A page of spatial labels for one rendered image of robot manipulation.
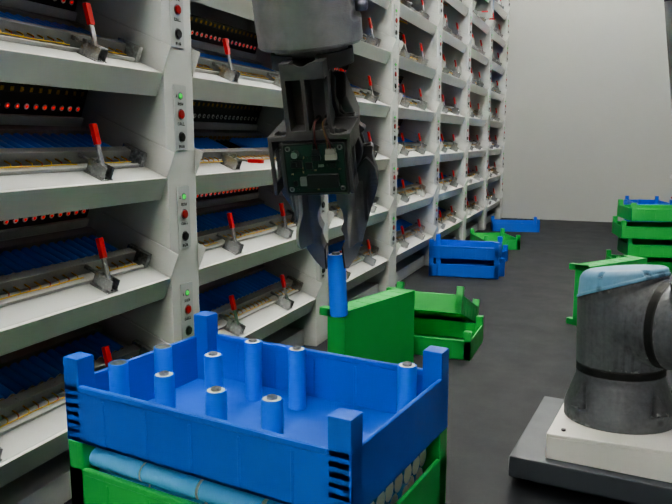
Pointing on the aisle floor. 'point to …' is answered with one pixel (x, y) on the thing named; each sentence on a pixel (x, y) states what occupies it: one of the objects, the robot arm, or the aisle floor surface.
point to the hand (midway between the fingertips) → (336, 252)
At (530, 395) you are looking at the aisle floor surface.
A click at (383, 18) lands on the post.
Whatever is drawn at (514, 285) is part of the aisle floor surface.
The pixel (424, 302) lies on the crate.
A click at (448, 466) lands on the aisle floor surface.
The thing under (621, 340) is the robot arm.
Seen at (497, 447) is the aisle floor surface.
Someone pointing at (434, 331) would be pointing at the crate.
